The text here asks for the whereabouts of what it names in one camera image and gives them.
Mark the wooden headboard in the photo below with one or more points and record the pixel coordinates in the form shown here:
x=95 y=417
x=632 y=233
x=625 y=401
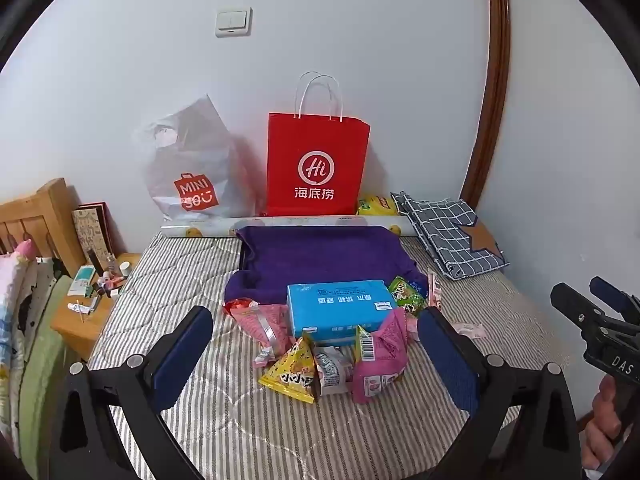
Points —
x=50 y=210

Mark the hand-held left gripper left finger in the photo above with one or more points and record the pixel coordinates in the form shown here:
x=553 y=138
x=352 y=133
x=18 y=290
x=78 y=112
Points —
x=182 y=355

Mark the green blanket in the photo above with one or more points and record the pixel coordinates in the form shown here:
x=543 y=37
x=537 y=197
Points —
x=45 y=385

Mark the small pink bottle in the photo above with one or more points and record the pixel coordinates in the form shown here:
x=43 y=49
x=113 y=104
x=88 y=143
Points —
x=112 y=285

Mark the pink printed pillow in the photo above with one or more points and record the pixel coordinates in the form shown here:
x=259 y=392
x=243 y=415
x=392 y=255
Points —
x=12 y=310

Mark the illustrated notebook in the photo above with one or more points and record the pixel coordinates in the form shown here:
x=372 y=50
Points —
x=92 y=230

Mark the white wall light switch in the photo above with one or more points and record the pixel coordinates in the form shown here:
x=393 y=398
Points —
x=233 y=22

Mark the rolled patterned plastic sheet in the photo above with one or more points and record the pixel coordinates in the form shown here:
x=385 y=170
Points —
x=210 y=227

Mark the teal and white tube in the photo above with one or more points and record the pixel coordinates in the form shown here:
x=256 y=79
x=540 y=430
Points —
x=81 y=281

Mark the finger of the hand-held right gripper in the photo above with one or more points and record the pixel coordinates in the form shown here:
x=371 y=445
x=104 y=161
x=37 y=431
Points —
x=615 y=297
x=580 y=310

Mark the large magenta snack packet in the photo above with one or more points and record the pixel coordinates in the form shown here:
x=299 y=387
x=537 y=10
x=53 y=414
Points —
x=380 y=370

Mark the person's right hand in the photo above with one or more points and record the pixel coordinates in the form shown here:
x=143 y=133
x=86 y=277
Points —
x=602 y=430

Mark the blue tissue pack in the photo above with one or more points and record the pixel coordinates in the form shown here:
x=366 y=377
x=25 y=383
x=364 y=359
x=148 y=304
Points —
x=340 y=310

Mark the purple towel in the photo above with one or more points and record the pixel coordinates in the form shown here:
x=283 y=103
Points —
x=320 y=255

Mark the brown wooden door frame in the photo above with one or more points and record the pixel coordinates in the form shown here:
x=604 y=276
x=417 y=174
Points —
x=492 y=85

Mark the green snack packet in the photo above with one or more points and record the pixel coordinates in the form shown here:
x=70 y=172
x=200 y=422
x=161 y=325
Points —
x=407 y=295

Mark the clear glass bottle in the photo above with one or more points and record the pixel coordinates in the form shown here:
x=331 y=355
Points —
x=110 y=265

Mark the white and black snack packet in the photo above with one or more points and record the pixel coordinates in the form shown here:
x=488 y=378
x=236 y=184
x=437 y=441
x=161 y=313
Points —
x=332 y=370

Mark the white jar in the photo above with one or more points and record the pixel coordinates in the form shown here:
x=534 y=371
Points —
x=125 y=268

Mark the red paper shopping bag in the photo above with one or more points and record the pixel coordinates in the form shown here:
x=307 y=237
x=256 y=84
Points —
x=320 y=140

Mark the blue checked cloth with star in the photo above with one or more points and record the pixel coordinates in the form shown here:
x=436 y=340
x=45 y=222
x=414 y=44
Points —
x=440 y=235

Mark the white plastic shopping bag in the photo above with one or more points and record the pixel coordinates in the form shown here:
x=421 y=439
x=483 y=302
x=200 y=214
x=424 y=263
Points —
x=200 y=160

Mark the pink packet with silver stripe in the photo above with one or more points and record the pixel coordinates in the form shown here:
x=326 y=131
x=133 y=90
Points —
x=270 y=325

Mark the black bottle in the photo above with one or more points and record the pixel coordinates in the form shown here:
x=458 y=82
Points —
x=95 y=262

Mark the yellow snack bag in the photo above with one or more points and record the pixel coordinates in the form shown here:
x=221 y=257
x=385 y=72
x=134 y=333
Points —
x=377 y=205

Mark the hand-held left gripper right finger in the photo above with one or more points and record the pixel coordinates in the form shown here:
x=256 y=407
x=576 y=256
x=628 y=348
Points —
x=445 y=360

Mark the white ointment tube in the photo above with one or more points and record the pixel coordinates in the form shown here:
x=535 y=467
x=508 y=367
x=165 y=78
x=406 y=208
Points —
x=84 y=306

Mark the slim pink-red snack packet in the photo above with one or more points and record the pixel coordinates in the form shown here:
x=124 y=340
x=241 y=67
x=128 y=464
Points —
x=434 y=290

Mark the wooden nightstand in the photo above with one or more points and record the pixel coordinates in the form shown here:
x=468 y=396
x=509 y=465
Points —
x=80 y=330

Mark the white cloth with black print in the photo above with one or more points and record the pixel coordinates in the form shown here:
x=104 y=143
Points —
x=37 y=300

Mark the yellow triangular snack packet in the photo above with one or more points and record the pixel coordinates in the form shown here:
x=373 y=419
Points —
x=295 y=375

